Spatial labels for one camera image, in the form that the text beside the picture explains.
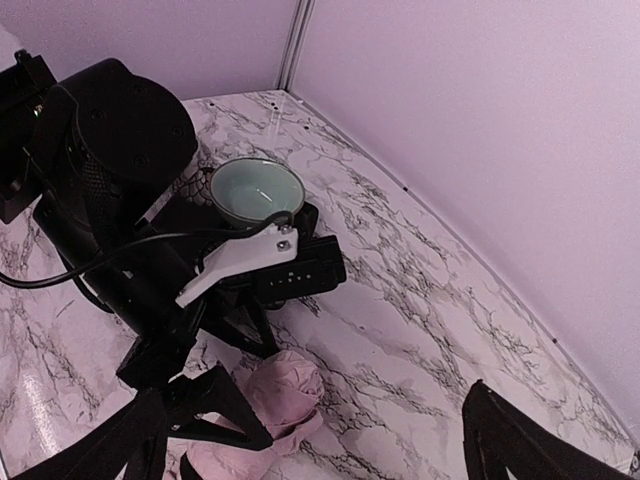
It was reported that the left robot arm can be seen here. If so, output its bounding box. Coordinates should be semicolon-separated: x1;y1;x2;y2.
1;50;273;451

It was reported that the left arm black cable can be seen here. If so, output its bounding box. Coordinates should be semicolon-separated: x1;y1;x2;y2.
0;209;294;290

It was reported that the pink and black umbrella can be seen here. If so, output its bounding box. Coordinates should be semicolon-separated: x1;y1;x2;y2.
179;350;324;479

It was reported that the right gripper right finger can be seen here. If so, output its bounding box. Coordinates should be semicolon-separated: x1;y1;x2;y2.
462;380;629;480

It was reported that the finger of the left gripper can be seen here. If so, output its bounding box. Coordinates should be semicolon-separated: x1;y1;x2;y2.
164;363;273;450
200;290;280;358

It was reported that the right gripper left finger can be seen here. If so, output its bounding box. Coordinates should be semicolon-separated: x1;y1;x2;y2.
17;389;168;480

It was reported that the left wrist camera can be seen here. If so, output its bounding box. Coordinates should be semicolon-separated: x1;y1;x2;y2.
176;219;347;307

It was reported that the black floral square plate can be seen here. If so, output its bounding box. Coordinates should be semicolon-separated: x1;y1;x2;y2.
178;165;319;239

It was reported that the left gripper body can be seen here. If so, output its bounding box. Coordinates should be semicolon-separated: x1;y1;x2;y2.
115;249;281;391

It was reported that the green ceramic bowl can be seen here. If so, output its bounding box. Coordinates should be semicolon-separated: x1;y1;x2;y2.
208;157;306;229

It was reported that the left aluminium frame post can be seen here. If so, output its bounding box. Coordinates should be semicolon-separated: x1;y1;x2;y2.
275;0;316;92

